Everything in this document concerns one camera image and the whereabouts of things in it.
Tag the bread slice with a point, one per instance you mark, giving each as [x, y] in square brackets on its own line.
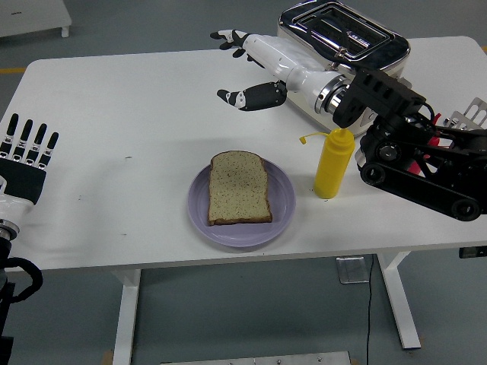
[237, 190]

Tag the yellow squeeze bottle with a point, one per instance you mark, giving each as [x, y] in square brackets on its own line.
[333, 167]

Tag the red squeeze bottle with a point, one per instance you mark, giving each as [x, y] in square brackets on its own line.
[414, 168]

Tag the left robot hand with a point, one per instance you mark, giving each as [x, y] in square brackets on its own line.
[22, 181]

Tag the metal toast rack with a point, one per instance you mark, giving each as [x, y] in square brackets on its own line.
[473, 110]

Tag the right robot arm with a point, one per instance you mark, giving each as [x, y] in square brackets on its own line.
[380, 91]

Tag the white background furniture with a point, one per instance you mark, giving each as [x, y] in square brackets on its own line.
[34, 17]

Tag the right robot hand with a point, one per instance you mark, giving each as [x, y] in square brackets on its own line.
[277, 57]

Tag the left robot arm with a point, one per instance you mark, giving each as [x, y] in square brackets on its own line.
[7, 232]

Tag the black table control panel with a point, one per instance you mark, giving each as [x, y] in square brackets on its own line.
[472, 252]

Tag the white table leg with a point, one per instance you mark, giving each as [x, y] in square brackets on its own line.
[125, 323]
[399, 304]

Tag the small metal floor plate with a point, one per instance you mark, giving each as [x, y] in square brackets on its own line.
[352, 270]

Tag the purple plate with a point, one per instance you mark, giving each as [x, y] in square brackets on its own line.
[281, 197]

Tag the wide metal base plate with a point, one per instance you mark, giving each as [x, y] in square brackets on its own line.
[255, 358]

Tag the cream and chrome toaster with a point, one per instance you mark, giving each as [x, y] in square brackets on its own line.
[395, 49]

